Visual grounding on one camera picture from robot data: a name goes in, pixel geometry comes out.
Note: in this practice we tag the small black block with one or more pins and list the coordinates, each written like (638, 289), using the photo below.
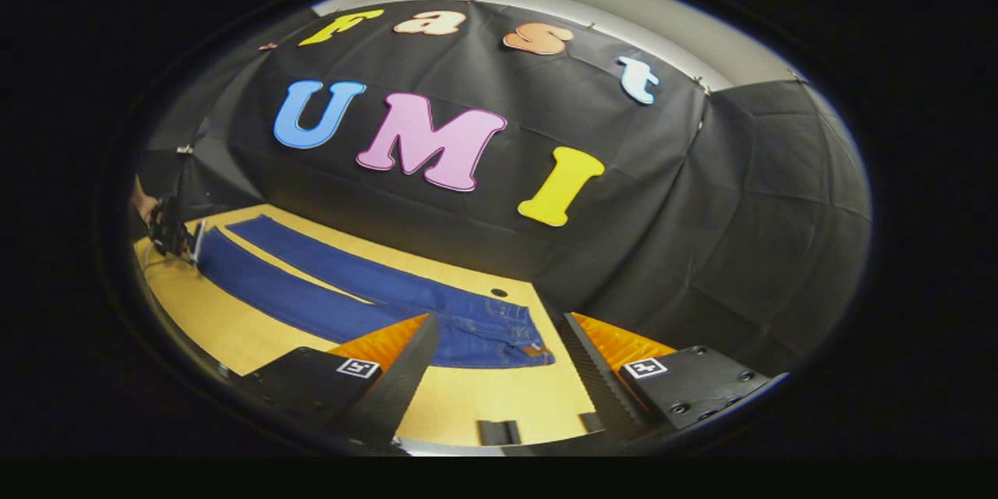
(497, 432)

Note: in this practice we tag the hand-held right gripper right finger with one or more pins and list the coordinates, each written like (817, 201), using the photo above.
(596, 382)

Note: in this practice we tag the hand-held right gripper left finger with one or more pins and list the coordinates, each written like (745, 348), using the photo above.
(398, 382)

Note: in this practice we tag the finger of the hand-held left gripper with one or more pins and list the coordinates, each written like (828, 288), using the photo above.
(197, 243)

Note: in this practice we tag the blue jeans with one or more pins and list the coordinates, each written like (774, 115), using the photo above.
(483, 327)

